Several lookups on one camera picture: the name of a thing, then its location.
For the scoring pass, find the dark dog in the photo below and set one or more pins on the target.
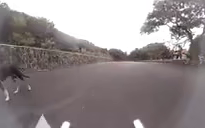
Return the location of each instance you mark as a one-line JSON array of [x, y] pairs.
[[6, 73]]

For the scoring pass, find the grey asphalt road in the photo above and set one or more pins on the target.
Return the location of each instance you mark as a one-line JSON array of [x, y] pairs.
[[106, 90]]

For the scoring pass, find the grey stone wall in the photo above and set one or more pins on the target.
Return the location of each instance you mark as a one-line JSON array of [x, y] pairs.
[[40, 57]]

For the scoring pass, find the building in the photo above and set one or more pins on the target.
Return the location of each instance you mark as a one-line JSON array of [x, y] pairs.
[[180, 54]]

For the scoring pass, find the wood on hillside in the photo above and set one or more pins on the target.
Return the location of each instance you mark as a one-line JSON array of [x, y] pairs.
[[26, 30]]

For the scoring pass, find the row of trees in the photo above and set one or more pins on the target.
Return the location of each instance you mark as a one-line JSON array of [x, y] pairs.
[[150, 51]]

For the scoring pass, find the large spreading tree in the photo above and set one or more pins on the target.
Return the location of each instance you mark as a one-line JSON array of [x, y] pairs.
[[180, 13]]

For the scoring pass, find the robot's own part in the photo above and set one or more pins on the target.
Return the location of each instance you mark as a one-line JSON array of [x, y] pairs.
[[65, 125], [138, 124]]

